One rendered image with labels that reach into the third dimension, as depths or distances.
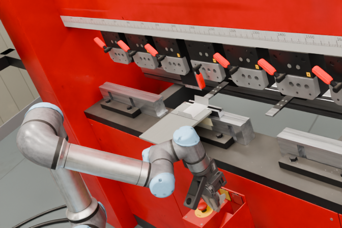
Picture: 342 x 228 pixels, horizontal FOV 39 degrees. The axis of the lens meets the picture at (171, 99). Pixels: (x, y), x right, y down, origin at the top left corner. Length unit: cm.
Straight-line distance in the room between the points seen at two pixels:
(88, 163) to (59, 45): 128
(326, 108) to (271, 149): 27
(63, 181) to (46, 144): 24
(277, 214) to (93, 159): 78
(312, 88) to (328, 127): 196
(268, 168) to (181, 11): 65
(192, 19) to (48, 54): 106
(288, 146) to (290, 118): 187
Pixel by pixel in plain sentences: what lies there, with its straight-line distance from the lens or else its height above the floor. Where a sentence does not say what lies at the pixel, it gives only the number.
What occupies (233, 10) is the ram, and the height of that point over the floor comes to 147.
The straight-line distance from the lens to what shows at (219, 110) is 201.
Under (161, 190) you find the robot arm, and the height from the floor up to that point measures 113.
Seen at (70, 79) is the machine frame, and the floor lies 107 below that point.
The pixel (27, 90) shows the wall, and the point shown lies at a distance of 532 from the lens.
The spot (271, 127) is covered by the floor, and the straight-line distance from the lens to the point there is 362.
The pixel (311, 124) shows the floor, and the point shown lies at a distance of 355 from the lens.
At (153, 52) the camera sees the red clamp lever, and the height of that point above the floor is 129.
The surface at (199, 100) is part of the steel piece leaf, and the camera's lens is 208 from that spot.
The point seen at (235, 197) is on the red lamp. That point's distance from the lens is 183.
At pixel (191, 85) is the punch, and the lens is 202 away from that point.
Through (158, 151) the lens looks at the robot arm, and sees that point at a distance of 156.
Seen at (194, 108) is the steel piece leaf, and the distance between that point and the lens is 206.
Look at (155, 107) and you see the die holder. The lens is 233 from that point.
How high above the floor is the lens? 199
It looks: 27 degrees down
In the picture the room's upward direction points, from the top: 21 degrees counter-clockwise
